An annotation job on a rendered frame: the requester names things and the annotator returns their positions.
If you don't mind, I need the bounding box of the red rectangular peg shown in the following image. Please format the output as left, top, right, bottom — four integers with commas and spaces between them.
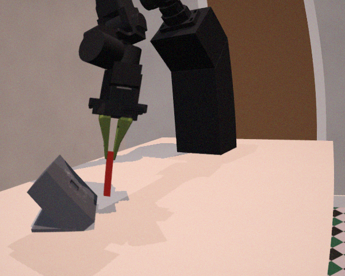
103, 151, 114, 197

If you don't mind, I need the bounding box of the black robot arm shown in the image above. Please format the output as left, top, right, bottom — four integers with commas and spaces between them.
79, 0, 201, 104

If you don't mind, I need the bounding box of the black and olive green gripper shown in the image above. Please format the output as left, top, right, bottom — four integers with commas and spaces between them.
89, 98, 148, 160

